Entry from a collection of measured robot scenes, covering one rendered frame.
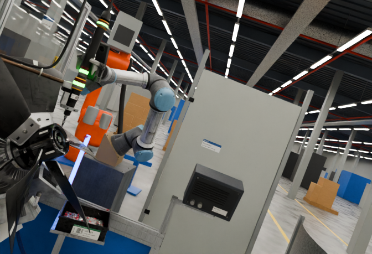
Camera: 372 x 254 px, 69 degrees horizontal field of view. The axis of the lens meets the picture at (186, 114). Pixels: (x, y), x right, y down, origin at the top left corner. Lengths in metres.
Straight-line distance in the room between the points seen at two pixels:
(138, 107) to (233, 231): 6.74
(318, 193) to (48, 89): 12.50
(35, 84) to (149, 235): 0.89
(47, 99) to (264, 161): 2.31
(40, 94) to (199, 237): 2.35
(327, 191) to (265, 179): 10.29
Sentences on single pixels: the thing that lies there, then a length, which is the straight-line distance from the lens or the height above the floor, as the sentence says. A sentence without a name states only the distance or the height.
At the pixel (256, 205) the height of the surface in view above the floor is 0.88.
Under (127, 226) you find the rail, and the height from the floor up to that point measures 0.83.
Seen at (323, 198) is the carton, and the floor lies 0.43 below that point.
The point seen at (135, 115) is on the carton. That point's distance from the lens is 9.20.
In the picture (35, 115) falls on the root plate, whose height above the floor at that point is 1.26.
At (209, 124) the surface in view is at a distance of 2.85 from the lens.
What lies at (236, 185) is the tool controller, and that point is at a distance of 1.42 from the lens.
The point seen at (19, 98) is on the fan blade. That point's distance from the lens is 0.97.
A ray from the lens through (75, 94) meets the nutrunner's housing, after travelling 1.12.
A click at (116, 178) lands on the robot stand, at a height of 0.95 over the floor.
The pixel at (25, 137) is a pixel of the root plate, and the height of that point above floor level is 1.20.
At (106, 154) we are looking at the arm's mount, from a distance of 1.81.
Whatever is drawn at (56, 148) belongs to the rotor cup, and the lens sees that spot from 1.01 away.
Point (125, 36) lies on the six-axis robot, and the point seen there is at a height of 2.40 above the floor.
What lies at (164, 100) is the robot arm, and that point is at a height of 1.50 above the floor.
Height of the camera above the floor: 1.46
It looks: 1 degrees up
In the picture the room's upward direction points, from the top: 22 degrees clockwise
